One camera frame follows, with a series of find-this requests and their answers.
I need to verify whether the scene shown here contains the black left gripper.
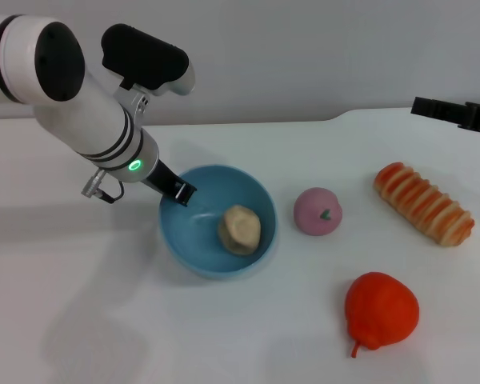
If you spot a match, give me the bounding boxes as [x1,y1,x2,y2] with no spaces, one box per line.
[142,159,198,207]

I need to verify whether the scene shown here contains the beige egg yolk pastry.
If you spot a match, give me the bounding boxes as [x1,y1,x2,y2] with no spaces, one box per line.
[218,204,262,257]

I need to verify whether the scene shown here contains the blue plastic bowl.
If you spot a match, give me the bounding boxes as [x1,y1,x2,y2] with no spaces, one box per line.
[158,164,279,281]

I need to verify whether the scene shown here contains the orange striped long bread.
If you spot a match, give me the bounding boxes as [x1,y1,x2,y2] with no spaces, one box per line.
[374,162,476,247]

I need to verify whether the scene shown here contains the pink peach bun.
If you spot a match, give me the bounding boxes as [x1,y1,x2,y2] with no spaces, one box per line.
[294,186,343,238]

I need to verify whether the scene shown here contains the red bell pepper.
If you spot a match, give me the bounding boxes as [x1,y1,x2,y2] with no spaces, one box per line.
[344,271,420,359]

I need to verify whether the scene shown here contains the left arm connector cable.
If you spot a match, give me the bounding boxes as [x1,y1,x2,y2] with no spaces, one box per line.
[81,168,125,205]

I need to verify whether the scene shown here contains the left wrist camera housing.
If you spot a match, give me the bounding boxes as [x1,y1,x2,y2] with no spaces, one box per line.
[100,23,197,121]

